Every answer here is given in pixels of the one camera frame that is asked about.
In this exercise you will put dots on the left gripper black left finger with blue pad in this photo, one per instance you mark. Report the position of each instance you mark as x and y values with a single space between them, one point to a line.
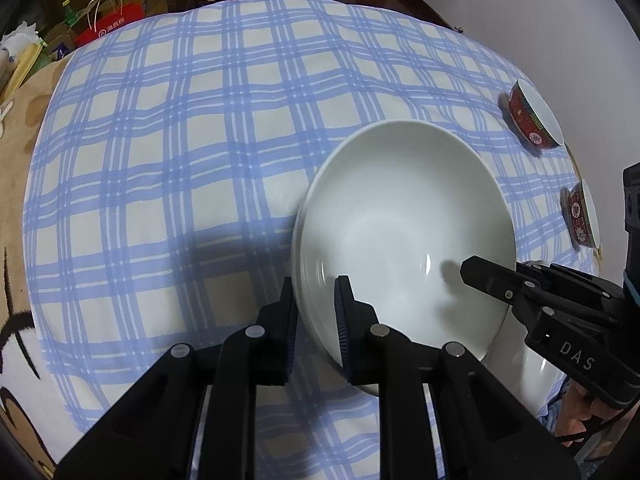
192 414

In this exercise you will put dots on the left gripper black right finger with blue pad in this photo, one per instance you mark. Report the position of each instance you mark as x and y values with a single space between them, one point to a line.
443 415

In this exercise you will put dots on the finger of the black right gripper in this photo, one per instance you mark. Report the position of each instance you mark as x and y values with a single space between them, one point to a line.
500 282

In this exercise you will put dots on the red patterned bowl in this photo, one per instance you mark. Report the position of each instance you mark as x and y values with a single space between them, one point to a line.
580 215
530 118

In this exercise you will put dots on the large white bowl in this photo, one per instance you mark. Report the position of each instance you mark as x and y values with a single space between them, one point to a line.
397 208

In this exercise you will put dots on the person's right hand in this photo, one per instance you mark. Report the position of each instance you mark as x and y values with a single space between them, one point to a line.
576 409

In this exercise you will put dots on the beige floral blanket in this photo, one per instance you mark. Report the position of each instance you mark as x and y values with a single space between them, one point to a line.
24 455

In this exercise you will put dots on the blue white plaid cloth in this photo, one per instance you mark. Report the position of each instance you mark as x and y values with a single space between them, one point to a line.
173 157

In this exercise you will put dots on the red paper gift bag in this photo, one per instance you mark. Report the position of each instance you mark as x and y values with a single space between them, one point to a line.
105 16

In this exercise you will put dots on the white plush toy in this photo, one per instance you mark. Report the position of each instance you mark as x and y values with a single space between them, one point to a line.
13 47

